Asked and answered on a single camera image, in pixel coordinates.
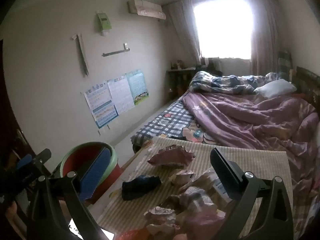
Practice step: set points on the dark side shelf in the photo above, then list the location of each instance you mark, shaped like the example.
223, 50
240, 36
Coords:
180, 80

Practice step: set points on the hanging plaid cloth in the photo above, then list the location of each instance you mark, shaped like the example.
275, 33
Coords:
285, 65

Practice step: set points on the red basin with green rim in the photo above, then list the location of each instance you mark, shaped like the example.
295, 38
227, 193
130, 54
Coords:
80, 156

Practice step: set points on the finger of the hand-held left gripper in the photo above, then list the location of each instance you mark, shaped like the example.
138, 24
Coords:
23, 161
43, 155

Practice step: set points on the green chart wall poster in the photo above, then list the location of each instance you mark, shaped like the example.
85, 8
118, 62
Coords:
137, 85

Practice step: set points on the dark wooden headboard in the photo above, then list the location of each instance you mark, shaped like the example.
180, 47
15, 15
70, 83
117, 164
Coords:
307, 80

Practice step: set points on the white pillow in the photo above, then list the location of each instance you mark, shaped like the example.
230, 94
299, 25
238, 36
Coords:
275, 87

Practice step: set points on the beige striped mat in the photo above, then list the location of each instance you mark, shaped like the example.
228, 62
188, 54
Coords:
250, 157

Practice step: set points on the white wall air conditioner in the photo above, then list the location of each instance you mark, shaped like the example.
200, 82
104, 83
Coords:
145, 8

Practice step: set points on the person's left hand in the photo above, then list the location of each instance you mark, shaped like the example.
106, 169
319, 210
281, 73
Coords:
11, 211

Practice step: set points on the dark wooden door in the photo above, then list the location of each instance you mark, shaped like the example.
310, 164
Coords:
10, 105

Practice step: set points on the dark blue cloth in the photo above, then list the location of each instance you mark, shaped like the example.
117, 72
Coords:
140, 187

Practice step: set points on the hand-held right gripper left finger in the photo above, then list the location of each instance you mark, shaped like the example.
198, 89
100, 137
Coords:
95, 175

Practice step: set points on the blue plaid quilt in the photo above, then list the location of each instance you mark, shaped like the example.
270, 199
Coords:
220, 83

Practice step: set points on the plaid cartoon bed sheet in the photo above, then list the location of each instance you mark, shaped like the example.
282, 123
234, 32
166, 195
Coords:
165, 122

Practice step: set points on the white chart wall poster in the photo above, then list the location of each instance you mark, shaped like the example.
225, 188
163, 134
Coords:
121, 93

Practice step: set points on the purple blanket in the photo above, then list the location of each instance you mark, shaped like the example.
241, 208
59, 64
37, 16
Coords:
250, 117

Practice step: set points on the pink wrapper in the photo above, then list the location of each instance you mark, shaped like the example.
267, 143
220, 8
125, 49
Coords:
172, 157

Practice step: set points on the blue chart wall poster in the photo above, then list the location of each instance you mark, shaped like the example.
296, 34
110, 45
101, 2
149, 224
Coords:
100, 105

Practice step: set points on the bright window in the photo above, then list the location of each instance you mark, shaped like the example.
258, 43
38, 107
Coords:
222, 27

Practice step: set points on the pile of packets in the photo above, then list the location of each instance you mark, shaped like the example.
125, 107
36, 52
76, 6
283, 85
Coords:
197, 200

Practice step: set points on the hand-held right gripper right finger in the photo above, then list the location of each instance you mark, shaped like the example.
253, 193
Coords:
222, 172

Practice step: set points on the pale curtain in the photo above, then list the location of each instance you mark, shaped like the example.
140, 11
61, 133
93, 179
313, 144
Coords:
182, 30
265, 50

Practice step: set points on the short metal wall rail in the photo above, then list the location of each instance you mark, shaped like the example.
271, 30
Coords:
115, 52

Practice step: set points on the long metal wall bracket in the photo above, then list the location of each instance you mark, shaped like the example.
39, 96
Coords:
81, 55

